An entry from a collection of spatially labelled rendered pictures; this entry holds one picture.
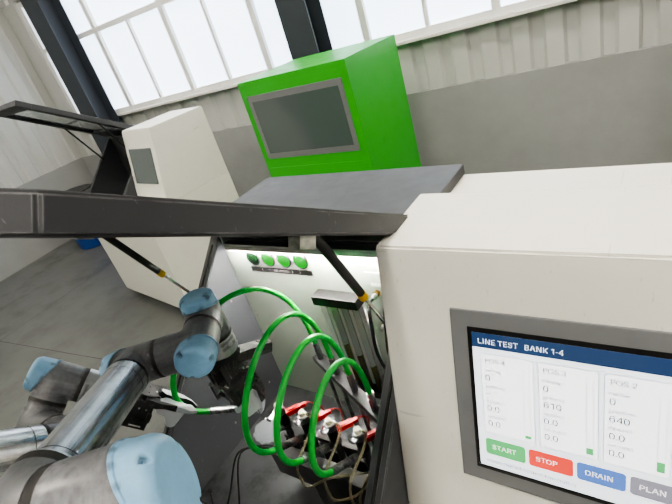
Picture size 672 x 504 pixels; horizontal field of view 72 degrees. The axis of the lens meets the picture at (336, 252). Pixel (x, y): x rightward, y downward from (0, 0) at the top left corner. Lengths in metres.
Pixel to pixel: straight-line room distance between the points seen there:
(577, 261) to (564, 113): 3.96
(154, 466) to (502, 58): 4.39
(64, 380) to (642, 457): 1.08
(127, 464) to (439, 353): 0.55
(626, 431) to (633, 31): 3.92
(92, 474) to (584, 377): 0.67
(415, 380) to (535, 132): 3.96
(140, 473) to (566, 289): 0.60
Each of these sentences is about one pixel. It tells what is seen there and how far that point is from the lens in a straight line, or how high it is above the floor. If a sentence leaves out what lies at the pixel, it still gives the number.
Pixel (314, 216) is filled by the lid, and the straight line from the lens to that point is 0.67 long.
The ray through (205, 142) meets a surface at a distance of 4.05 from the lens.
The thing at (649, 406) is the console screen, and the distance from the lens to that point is 0.84.
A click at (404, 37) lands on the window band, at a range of 4.75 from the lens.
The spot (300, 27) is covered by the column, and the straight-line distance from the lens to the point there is 4.73.
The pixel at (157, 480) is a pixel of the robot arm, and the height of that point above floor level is 1.58.
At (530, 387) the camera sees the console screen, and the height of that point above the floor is 1.32.
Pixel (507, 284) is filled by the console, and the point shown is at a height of 1.50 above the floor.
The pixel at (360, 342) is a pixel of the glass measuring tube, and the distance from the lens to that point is 1.33.
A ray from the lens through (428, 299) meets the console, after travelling 0.84.
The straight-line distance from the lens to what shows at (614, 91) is 4.63.
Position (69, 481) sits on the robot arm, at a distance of 0.60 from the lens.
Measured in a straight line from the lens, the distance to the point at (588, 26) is 4.53.
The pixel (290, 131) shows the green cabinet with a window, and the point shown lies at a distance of 3.84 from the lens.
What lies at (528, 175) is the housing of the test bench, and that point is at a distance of 1.22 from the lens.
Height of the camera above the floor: 1.95
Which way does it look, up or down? 27 degrees down
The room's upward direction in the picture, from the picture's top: 18 degrees counter-clockwise
